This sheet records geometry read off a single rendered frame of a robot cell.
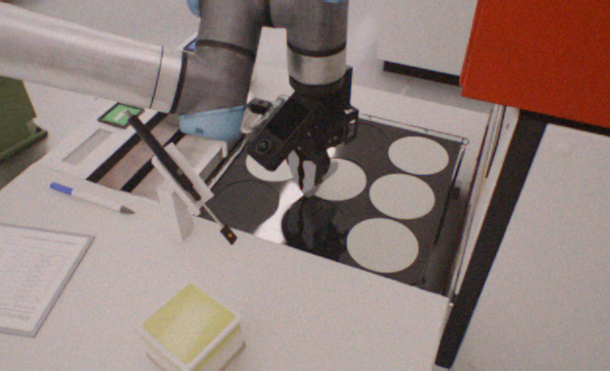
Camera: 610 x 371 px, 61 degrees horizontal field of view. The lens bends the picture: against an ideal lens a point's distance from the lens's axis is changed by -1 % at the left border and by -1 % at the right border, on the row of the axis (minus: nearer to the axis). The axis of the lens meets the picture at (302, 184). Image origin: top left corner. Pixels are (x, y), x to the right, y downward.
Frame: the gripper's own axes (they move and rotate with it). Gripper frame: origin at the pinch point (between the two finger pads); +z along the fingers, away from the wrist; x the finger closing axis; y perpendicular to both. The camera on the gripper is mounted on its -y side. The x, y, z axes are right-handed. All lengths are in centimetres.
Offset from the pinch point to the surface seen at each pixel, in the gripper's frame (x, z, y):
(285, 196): 2.0, 1.3, -1.9
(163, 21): 248, 92, 101
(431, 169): -8.9, 1.3, 20.3
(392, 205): -10.3, 1.3, 9.1
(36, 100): 69, 9, -19
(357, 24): 163, 91, 190
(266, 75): 43, 9, 26
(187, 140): 26.6, 3.3, -4.6
